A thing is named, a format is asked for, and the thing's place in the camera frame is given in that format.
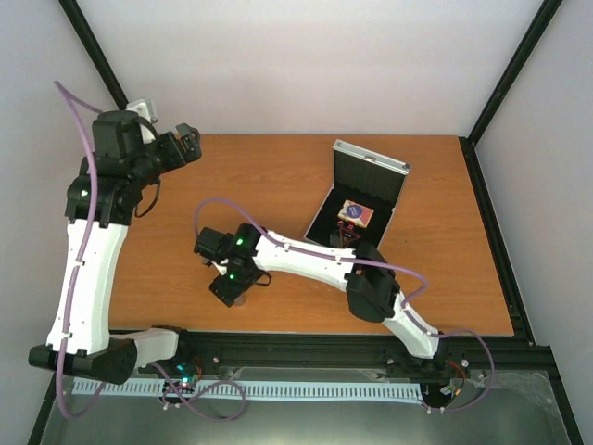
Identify purple chip stack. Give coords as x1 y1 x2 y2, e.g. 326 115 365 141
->
233 296 246 307

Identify red playing card deck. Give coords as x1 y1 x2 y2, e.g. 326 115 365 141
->
337 199 374 228

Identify blue small blind button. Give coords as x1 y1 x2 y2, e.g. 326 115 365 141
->
344 203 364 220

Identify aluminium poker case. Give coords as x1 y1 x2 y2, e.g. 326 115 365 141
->
304 139 410 248

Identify clear round dealer button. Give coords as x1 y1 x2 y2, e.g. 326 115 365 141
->
329 230 342 248

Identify black red triangular button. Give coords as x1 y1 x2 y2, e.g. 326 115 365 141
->
337 226 360 248

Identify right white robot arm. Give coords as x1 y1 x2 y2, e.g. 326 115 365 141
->
195 223 439 360

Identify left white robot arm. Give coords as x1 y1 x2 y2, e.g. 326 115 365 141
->
28 113 201 384

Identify left green lit circuit board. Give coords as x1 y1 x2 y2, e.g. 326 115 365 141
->
163 358 203 395

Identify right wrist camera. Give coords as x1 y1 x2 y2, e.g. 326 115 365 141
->
194 227 233 263

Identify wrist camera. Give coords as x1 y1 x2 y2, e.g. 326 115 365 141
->
126 98 158 144
194 227 233 263

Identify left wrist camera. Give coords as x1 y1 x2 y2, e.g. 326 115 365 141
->
126 98 158 144

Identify light blue slotted cable duct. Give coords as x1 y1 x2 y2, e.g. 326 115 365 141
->
101 378 423 404

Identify black aluminium frame rail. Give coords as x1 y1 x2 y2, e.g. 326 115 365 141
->
110 329 555 386

